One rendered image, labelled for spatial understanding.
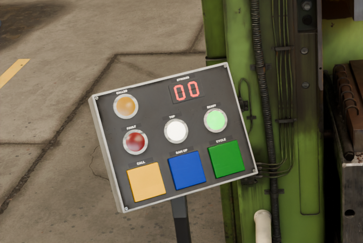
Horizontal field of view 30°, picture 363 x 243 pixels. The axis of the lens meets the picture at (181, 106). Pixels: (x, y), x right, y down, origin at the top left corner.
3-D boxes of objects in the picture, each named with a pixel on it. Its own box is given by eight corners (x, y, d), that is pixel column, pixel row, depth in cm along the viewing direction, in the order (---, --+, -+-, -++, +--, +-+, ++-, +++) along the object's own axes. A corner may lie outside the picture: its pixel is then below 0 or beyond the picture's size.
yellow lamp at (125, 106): (135, 117, 155) (133, 100, 153) (116, 118, 156) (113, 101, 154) (138, 110, 158) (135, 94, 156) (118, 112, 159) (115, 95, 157)
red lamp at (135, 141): (145, 153, 155) (143, 136, 153) (125, 154, 155) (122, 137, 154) (147, 146, 158) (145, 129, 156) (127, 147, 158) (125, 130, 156)
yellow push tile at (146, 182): (166, 193, 155) (157, 162, 156) (135, 202, 153) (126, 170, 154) (165, 193, 157) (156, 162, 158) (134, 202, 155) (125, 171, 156)
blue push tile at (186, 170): (206, 181, 158) (198, 150, 158) (176, 190, 156) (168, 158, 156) (204, 181, 160) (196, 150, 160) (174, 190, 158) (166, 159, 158)
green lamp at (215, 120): (226, 130, 160) (224, 114, 158) (206, 132, 161) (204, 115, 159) (226, 124, 163) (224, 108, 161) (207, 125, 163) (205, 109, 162)
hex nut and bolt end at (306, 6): (313, 27, 175) (313, 1, 172) (302, 28, 175) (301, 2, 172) (312, 24, 177) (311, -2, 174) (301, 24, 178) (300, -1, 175)
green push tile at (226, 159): (245, 169, 160) (237, 139, 161) (216, 178, 158) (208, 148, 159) (243, 170, 162) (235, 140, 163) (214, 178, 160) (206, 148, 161)
